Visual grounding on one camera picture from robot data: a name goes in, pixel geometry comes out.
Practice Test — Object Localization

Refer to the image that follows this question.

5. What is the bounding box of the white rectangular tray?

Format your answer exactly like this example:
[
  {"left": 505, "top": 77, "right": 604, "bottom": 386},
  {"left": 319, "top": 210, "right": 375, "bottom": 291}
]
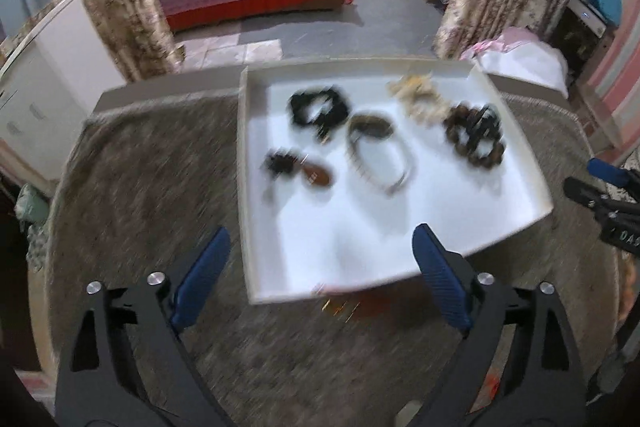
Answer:
[{"left": 236, "top": 59, "right": 555, "bottom": 306}]

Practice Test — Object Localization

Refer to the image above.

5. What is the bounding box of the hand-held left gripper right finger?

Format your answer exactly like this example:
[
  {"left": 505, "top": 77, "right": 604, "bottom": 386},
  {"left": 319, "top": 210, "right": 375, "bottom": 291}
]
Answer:
[{"left": 412, "top": 223, "right": 586, "bottom": 427}]

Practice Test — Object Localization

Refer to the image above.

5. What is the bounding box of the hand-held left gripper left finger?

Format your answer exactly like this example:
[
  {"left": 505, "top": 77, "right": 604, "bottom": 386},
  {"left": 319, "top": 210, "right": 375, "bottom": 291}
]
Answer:
[{"left": 54, "top": 227, "right": 232, "bottom": 427}]

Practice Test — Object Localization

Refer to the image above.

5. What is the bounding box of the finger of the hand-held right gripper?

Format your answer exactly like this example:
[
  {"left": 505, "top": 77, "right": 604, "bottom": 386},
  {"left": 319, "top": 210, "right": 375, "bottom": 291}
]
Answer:
[
  {"left": 562, "top": 177, "right": 640, "bottom": 228},
  {"left": 586, "top": 157, "right": 640, "bottom": 190}
]

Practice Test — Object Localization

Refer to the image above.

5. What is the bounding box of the black braided cord bracelet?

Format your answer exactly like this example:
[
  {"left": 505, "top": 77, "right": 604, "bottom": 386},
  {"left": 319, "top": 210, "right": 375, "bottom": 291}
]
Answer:
[{"left": 462, "top": 103, "right": 502, "bottom": 142}]

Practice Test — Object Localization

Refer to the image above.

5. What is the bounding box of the white plastic bag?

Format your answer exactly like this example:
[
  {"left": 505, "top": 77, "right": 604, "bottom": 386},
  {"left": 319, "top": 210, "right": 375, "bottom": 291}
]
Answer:
[{"left": 460, "top": 27, "right": 571, "bottom": 100}]

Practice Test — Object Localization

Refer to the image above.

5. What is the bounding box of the white fabric scrunchie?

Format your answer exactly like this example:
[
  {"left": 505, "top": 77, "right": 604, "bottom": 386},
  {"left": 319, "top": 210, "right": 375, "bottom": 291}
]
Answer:
[{"left": 387, "top": 73, "right": 452, "bottom": 124}]

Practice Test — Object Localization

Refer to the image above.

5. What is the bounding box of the large wooden bead bracelet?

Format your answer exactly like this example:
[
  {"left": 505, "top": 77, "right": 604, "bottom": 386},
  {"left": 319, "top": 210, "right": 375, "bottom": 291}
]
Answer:
[{"left": 444, "top": 104, "right": 507, "bottom": 168}]

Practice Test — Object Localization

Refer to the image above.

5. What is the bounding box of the grey shag mat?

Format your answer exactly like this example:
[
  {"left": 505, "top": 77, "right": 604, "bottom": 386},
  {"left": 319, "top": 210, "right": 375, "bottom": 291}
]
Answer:
[{"left": 42, "top": 82, "right": 616, "bottom": 427}]

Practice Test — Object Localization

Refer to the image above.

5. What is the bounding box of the black ribbon scrunchie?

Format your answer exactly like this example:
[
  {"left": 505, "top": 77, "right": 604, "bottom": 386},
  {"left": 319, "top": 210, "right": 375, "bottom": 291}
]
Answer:
[{"left": 287, "top": 86, "right": 351, "bottom": 144}]

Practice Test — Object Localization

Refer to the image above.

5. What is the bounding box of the green patterned cloth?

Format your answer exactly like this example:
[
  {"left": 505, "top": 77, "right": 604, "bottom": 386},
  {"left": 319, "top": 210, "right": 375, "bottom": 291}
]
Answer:
[{"left": 15, "top": 184, "right": 51, "bottom": 268}]

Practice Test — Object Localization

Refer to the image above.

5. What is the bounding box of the white cabinet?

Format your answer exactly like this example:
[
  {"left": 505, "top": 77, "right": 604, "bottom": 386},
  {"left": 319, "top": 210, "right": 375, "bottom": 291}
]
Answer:
[{"left": 0, "top": 0, "right": 126, "bottom": 180}]

